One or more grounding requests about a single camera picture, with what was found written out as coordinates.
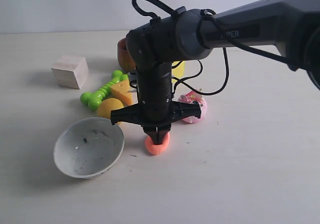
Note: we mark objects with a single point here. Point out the pink toy cake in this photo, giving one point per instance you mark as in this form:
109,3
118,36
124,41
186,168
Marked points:
191,97

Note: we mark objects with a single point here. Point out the yellow toy lemon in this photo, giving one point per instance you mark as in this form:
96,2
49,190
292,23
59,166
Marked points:
108,105

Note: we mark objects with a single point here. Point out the brown wooden cup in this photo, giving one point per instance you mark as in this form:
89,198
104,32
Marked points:
125,60

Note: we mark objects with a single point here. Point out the yellow foam cube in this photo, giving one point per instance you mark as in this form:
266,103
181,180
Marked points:
178,72

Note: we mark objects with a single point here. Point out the black white marker pen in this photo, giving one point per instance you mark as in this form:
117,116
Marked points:
132,77

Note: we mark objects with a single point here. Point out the light wooden cube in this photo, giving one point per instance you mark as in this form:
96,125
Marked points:
70,71

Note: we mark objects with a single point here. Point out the green toy bone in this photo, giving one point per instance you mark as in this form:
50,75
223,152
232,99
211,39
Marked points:
93,99

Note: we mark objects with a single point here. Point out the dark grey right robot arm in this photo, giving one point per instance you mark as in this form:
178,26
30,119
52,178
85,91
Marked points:
286,31

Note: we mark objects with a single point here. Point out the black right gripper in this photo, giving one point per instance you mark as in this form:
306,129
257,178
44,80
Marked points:
155,107

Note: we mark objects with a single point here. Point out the white ceramic bowl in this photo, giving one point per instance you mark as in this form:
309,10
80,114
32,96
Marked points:
88,148

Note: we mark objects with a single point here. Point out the orange oval toy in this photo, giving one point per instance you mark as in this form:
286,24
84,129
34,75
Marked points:
156,149

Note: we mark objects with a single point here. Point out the orange toy cheese wedge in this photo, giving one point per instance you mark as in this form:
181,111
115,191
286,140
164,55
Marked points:
121,91

